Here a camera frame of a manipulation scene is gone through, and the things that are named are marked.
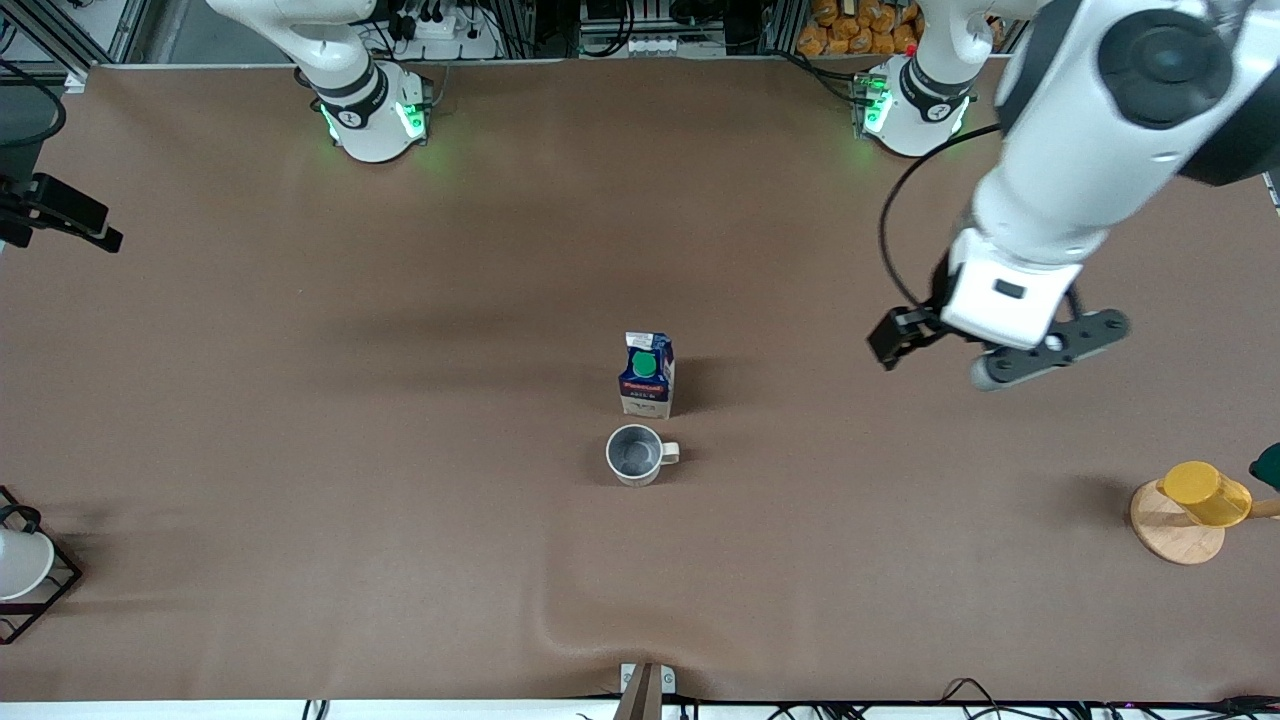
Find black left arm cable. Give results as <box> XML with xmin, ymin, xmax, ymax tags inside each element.
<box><xmin>878</xmin><ymin>124</ymin><xmax>1003</xmax><ymax>314</ymax></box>

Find white power strip with plugs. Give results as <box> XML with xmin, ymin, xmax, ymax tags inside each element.
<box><xmin>385</xmin><ymin>5</ymin><xmax>501</xmax><ymax>61</ymax></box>

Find round wooden cup stand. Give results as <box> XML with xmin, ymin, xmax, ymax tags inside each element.
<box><xmin>1130</xmin><ymin>478</ymin><xmax>1280</xmax><ymax>567</ymax></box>

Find metal table bracket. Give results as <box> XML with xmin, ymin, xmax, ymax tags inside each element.
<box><xmin>614</xmin><ymin>661</ymin><xmax>678</xmax><ymax>720</ymax></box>

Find black wire rack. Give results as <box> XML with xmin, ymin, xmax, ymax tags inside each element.
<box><xmin>0</xmin><ymin>486</ymin><xmax>84</xmax><ymax>646</ymax></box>

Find yellow cup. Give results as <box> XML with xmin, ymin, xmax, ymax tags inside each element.
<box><xmin>1157</xmin><ymin>460</ymin><xmax>1254</xmax><ymax>529</ymax></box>

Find orange snack packets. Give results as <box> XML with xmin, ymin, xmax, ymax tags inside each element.
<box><xmin>797</xmin><ymin>0</ymin><xmax>927</xmax><ymax>57</ymax></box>

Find blue white milk carton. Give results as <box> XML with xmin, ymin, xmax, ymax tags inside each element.
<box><xmin>617</xmin><ymin>331</ymin><xmax>677</xmax><ymax>421</ymax></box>

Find white mug with black handle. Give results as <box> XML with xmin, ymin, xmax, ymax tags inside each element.
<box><xmin>0</xmin><ymin>505</ymin><xmax>56</xmax><ymax>602</ymax></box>

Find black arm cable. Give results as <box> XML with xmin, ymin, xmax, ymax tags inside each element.
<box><xmin>0</xmin><ymin>58</ymin><xmax>68</xmax><ymax>151</ymax></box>
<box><xmin>878</xmin><ymin>124</ymin><xmax>1003</xmax><ymax>314</ymax></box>

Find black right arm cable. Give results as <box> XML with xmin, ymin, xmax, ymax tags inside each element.
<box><xmin>0</xmin><ymin>58</ymin><xmax>68</xmax><ymax>151</ymax></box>

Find long white power strip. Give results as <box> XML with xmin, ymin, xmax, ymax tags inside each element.
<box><xmin>624</xmin><ymin>34</ymin><xmax>727</xmax><ymax>57</ymax></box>

